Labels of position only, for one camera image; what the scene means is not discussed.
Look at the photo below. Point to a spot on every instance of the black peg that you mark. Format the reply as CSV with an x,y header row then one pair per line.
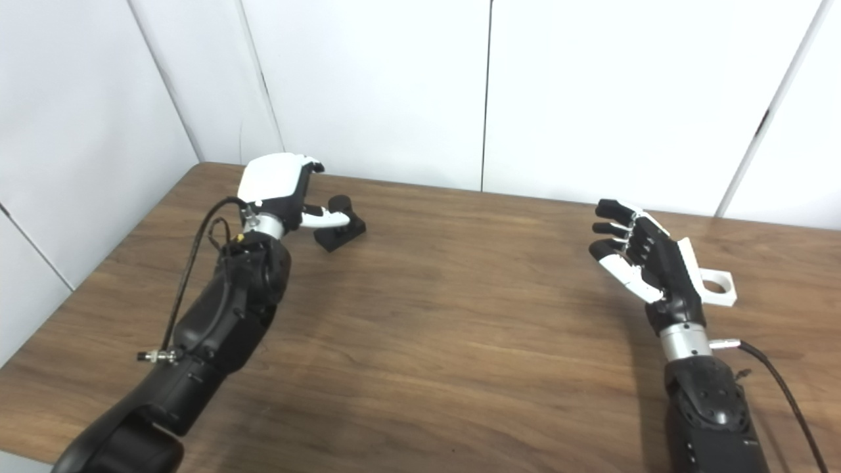
x,y
341,233

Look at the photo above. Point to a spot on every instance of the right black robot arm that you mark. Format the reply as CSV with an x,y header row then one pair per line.
x,y
713,414

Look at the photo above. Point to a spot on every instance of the white square piece with hole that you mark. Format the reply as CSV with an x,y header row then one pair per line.
x,y
723,297

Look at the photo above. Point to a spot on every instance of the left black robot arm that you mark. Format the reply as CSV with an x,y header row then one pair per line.
x,y
217,322

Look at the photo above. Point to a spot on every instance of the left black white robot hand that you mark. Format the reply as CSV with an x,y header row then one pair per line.
x,y
272,177

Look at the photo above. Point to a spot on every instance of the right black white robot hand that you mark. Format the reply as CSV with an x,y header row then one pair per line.
x,y
670,276

